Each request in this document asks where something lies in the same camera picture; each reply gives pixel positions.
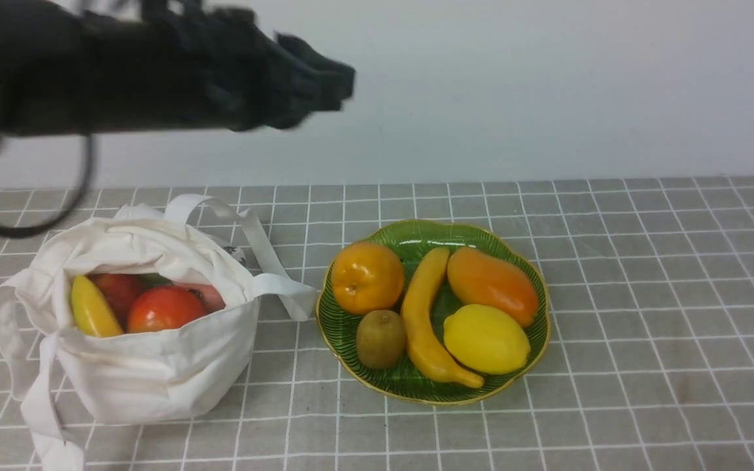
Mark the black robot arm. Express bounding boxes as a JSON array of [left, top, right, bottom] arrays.
[[0, 1, 356, 140]]

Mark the red tomato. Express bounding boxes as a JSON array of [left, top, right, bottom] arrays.
[[126, 285, 207, 333]]

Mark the brown kiwi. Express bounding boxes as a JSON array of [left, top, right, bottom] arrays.
[[356, 309, 407, 370]]

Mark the red apple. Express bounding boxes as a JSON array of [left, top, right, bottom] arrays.
[[88, 273, 147, 329]]

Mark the yellow banana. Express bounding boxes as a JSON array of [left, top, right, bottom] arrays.
[[401, 247, 484, 389]]

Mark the yellow mango slice fruit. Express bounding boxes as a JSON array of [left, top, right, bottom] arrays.
[[71, 275, 124, 338]]

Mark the pink peach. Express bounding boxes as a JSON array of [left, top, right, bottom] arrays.
[[174, 283, 226, 313]]

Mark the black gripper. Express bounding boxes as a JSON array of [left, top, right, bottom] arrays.
[[141, 1, 356, 131]]

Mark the yellow lemon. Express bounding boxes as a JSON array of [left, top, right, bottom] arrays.
[[443, 304, 531, 375]]

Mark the orange papaya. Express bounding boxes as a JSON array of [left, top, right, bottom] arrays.
[[446, 247, 541, 328]]

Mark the white cloth tote bag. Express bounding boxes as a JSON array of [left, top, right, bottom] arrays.
[[0, 194, 318, 470]]

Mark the black cable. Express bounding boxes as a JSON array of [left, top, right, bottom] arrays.
[[0, 134, 95, 239]]

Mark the orange mandarin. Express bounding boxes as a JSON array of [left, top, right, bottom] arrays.
[[331, 241, 406, 315]]

